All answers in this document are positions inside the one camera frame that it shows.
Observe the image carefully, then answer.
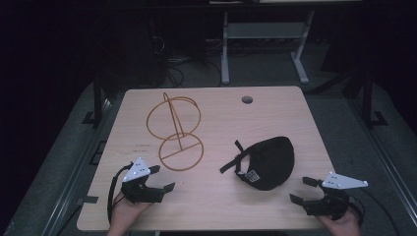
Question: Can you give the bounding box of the gold wire hat stand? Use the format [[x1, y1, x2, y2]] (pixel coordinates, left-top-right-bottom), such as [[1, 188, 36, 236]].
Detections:
[[146, 91, 205, 172]]

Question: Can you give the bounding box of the bundle of floor cables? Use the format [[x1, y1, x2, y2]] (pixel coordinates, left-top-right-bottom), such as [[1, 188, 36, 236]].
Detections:
[[149, 30, 224, 89]]

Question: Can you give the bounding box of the grey tape strip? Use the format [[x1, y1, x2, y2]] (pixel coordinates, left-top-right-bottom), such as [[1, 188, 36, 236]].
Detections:
[[76, 195, 99, 207]]

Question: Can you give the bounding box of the black cap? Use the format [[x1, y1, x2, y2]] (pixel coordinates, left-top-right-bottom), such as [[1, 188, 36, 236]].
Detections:
[[218, 136, 296, 192]]

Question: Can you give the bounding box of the white metal desk frame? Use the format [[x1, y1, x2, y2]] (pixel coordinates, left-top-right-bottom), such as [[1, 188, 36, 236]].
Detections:
[[220, 9, 317, 86]]

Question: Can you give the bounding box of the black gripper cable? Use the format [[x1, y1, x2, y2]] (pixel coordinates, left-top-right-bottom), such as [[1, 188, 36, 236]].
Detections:
[[106, 162, 134, 226], [347, 188, 401, 236]]

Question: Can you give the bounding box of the person's right hand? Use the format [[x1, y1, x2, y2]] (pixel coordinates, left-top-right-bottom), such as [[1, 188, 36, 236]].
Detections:
[[316, 208, 362, 236]]

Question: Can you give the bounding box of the person's left hand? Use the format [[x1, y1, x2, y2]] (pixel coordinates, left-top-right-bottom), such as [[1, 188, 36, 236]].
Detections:
[[105, 193, 155, 236]]

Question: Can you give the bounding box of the black metal stand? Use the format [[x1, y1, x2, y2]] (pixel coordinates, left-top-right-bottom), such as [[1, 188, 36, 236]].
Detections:
[[360, 63, 389, 129], [82, 70, 105, 126]]

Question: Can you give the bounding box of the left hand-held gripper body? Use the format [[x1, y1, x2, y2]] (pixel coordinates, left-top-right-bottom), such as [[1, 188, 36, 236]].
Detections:
[[121, 156, 165, 205]]

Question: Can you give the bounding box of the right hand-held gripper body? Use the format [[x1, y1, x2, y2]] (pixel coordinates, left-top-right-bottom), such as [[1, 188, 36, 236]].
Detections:
[[302, 170, 369, 221]]

